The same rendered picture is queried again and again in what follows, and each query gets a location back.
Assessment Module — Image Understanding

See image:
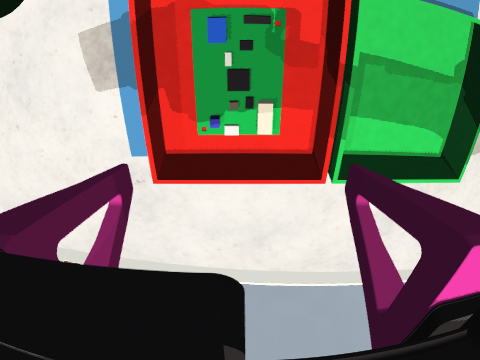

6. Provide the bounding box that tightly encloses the green open-top bin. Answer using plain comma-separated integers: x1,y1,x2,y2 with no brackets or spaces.
328,0,480,184

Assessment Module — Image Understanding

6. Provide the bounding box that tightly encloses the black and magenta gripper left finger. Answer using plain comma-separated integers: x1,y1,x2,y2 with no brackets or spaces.
0,163,133,268

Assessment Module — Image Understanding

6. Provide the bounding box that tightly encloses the green circuit board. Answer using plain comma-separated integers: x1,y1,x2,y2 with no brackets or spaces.
191,7,286,136

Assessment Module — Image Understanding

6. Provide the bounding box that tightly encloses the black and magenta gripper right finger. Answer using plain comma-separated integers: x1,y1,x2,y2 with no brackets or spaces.
345,164,480,349

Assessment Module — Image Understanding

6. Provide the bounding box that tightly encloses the red bin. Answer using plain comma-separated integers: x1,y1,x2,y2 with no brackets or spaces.
128,0,351,184

